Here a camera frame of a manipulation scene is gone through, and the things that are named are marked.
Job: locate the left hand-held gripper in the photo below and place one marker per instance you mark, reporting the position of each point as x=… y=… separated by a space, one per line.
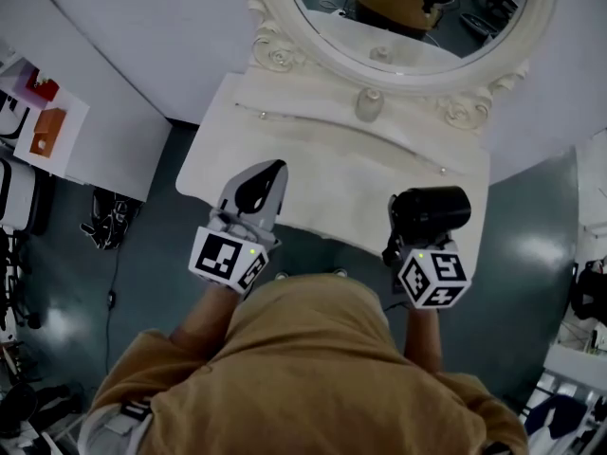
x=213 y=254

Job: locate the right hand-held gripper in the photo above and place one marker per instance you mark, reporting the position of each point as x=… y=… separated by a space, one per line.
x=446 y=273

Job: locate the black hair dryer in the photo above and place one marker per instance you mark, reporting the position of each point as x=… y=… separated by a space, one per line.
x=431 y=209

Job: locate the white ornate dressing table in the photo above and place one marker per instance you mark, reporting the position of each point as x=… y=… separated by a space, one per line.
x=341 y=178

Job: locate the person's right forearm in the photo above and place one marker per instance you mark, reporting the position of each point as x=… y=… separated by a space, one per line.
x=422 y=339

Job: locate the person's left forearm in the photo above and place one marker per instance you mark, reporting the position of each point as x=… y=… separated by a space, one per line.
x=204 y=320

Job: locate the person's right white shoe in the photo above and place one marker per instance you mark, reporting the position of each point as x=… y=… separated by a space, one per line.
x=339 y=271

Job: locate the person's white shoe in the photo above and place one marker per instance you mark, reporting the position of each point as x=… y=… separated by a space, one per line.
x=339 y=271
x=281 y=276

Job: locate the person's left white shoe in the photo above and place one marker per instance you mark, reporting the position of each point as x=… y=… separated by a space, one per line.
x=281 y=276

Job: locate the small clear glass bottle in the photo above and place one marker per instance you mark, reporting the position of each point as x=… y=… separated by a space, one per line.
x=369 y=105

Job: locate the person's mustard shirt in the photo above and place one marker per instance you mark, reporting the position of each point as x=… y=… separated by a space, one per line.
x=308 y=363

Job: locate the white side desk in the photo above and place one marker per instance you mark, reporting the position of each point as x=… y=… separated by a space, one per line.
x=590 y=183

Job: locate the white low cabinet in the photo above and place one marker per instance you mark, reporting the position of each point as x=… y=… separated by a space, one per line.
x=71 y=140

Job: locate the black backpack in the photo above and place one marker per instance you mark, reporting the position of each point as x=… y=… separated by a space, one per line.
x=590 y=292

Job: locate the white clothes rack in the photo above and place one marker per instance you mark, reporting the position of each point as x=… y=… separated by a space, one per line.
x=569 y=363

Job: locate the orange tissue box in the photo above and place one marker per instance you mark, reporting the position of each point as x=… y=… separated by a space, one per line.
x=46 y=131

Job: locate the small white flower bunch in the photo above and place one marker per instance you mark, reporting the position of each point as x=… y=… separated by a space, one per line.
x=45 y=82

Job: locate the red box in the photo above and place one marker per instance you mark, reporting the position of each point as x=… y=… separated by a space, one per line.
x=42 y=85

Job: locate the navy garment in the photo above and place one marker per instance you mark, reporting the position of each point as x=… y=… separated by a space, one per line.
x=557 y=415

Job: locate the white bag with black trim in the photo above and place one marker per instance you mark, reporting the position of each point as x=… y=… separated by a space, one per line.
x=12 y=116

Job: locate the black metal stand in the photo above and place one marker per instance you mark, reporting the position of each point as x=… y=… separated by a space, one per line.
x=12 y=278

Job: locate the black equipment pile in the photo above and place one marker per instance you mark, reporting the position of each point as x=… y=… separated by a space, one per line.
x=33 y=405

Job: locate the oval mirror with white frame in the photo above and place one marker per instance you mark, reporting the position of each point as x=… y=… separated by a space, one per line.
x=265 y=50

